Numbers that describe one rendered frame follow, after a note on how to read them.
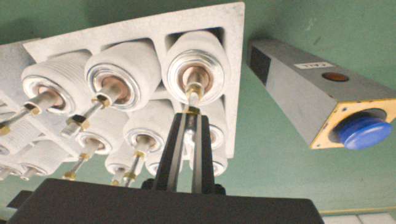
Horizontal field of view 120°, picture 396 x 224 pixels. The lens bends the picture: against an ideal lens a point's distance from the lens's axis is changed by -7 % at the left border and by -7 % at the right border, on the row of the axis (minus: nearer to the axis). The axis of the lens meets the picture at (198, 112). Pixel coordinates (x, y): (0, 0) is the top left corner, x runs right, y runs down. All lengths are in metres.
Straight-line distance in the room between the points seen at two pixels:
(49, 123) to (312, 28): 0.81
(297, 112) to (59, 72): 0.35
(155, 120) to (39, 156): 0.44
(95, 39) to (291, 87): 0.32
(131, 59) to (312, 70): 0.25
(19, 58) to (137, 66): 0.43
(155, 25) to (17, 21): 0.50
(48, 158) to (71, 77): 0.39
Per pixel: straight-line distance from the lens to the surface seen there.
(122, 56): 0.20
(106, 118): 0.33
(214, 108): 0.25
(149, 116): 0.26
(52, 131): 0.58
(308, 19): 0.50
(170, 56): 0.17
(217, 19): 0.23
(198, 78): 0.16
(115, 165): 0.41
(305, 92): 0.21
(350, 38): 0.59
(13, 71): 0.57
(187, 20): 0.23
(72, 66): 0.30
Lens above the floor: 0.41
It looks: 51 degrees down
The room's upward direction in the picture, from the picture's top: 177 degrees counter-clockwise
